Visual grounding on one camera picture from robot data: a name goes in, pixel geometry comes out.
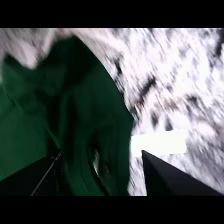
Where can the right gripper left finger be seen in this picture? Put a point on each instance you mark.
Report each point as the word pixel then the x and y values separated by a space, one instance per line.
pixel 26 181

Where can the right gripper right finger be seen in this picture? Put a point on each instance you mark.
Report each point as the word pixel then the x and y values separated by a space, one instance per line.
pixel 166 180

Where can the dark green garment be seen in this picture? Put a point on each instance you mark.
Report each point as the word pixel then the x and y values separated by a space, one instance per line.
pixel 90 126

